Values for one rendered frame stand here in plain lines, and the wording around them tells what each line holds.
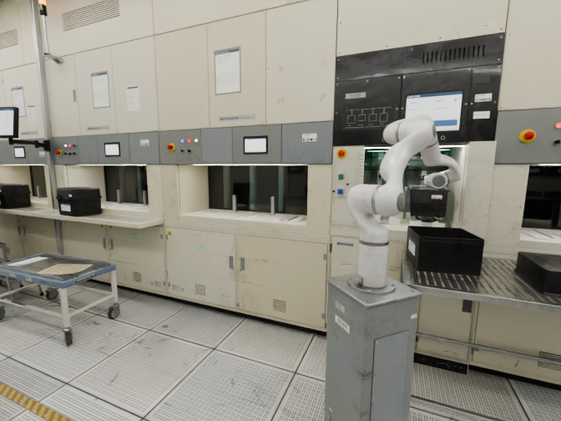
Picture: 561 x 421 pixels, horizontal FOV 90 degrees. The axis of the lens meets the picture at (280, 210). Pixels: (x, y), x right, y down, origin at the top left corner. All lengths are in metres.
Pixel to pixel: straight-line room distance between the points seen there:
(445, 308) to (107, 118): 3.13
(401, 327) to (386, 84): 1.36
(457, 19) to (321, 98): 0.82
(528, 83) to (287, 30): 1.41
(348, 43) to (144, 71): 1.71
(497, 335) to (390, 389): 0.97
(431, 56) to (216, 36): 1.47
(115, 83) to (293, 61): 1.69
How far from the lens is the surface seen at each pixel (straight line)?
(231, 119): 2.26
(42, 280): 2.68
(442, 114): 1.93
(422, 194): 2.10
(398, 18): 2.08
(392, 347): 1.30
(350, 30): 2.10
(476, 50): 2.03
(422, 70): 1.98
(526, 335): 2.22
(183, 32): 2.69
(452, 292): 1.38
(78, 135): 3.53
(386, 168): 1.24
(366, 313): 1.14
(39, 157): 4.08
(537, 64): 2.07
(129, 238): 3.07
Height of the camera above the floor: 1.24
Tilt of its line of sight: 8 degrees down
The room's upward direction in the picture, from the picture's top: straight up
